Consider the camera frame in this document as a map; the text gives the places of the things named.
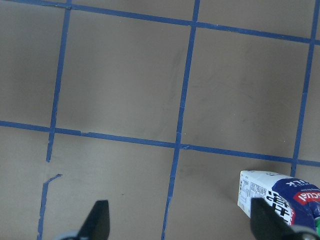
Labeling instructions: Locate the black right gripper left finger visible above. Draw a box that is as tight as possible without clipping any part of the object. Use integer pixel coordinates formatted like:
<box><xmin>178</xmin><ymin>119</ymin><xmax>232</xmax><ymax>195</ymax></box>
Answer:
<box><xmin>77</xmin><ymin>200</ymin><xmax>110</xmax><ymax>240</ymax></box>

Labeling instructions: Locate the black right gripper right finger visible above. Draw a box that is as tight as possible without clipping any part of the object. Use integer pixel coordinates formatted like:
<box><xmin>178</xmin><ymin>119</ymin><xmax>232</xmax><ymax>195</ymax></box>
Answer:
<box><xmin>250</xmin><ymin>198</ymin><xmax>308</xmax><ymax>240</ymax></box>

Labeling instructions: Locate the blue white milk carton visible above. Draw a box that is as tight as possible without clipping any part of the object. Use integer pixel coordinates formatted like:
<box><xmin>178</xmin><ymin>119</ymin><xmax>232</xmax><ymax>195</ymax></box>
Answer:
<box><xmin>237</xmin><ymin>170</ymin><xmax>320</xmax><ymax>234</ymax></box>

